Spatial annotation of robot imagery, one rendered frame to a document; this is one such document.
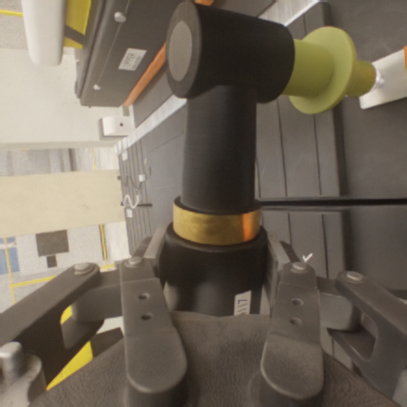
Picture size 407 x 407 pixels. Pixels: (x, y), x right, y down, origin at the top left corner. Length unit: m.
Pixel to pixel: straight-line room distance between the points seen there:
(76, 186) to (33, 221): 0.72
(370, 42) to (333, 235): 0.13
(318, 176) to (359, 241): 0.05
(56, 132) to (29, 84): 0.68
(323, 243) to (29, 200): 4.27
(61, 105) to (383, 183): 4.41
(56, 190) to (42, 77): 1.51
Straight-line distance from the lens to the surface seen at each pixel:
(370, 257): 0.22
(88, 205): 4.41
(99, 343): 0.18
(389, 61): 0.21
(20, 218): 4.40
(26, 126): 4.44
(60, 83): 4.62
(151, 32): 0.43
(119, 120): 0.99
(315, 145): 0.22
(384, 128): 0.21
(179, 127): 0.40
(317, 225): 0.23
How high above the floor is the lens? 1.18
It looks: 28 degrees down
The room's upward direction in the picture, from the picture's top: 97 degrees counter-clockwise
